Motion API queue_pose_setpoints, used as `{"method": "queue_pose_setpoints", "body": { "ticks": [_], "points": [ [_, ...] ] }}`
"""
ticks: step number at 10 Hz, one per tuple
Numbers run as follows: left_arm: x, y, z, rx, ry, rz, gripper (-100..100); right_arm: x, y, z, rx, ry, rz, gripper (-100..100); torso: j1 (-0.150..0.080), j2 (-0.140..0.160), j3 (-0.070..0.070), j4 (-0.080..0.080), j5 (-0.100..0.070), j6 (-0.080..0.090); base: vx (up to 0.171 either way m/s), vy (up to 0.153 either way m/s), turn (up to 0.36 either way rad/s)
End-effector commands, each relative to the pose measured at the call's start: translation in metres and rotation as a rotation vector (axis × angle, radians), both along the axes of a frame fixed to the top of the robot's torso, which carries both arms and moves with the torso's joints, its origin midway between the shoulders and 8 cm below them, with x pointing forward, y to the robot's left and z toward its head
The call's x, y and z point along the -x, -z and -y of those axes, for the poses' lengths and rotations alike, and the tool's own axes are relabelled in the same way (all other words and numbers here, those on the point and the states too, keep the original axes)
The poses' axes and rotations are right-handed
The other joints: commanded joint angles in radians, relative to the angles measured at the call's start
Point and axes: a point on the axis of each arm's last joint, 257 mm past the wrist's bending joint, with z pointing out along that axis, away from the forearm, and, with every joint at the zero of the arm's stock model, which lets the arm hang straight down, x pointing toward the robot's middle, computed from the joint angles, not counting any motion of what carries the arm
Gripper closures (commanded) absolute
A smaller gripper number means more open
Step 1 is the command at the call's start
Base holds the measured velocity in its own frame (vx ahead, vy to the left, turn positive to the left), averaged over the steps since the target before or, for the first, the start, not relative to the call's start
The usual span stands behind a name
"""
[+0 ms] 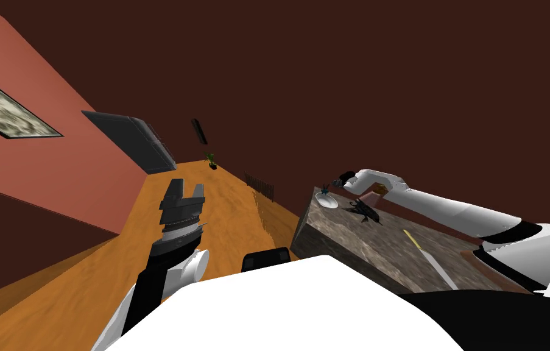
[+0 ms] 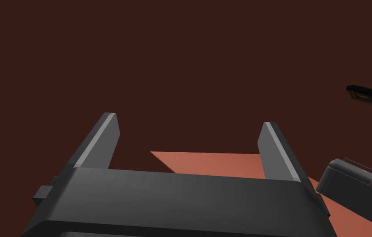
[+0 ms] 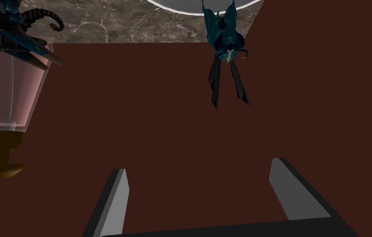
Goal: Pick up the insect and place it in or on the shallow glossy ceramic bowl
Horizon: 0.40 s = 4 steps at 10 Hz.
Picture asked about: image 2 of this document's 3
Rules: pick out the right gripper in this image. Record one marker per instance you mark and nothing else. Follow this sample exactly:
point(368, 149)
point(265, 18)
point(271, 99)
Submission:
point(347, 186)

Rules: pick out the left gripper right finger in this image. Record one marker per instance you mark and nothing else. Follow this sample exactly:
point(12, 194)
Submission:
point(276, 158)

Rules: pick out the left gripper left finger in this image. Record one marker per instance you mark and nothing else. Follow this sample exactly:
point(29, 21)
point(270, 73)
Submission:
point(98, 148)

